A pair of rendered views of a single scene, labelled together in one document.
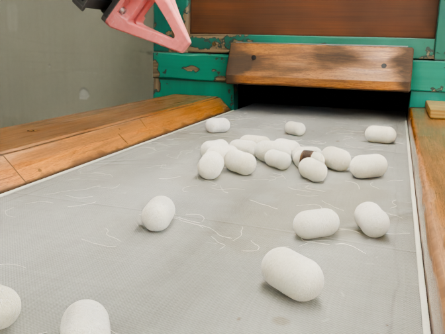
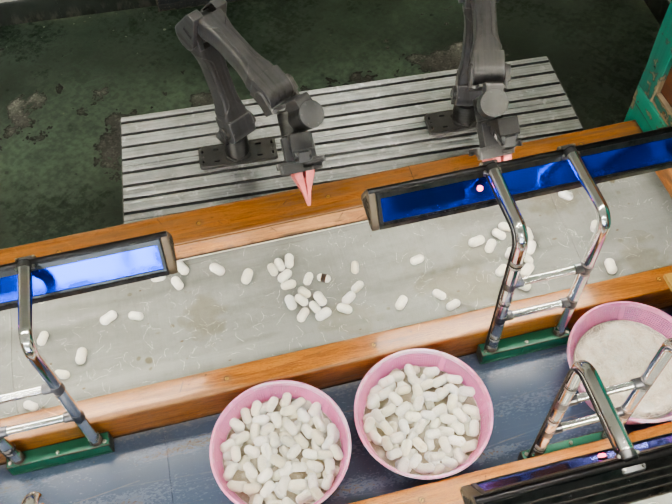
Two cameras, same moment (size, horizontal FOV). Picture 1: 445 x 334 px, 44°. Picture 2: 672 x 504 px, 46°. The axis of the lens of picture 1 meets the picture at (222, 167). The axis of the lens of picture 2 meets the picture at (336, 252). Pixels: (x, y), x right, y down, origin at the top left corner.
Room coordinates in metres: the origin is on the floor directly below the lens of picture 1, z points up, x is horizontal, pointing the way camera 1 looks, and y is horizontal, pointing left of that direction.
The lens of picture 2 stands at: (-0.29, -0.72, 2.18)
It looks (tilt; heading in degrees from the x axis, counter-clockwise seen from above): 55 degrees down; 61
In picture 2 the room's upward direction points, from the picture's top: 3 degrees counter-clockwise
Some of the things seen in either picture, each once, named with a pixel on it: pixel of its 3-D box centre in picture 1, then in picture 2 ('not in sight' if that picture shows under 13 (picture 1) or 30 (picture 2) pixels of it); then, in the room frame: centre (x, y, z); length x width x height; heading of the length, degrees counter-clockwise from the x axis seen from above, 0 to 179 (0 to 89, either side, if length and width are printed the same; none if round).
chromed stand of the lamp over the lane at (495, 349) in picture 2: not in sight; (526, 259); (0.45, -0.15, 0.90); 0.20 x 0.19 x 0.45; 163
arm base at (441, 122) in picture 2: not in sight; (465, 110); (0.72, 0.39, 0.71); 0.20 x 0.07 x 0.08; 159
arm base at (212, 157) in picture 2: not in sight; (236, 144); (0.16, 0.60, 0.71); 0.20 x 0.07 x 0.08; 159
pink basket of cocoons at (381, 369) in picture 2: not in sight; (421, 419); (0.14, -0.27, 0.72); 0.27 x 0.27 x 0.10
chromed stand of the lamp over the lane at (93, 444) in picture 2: not in sight; (24, 371); (-0.48, 0.13, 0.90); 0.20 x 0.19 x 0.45; 163
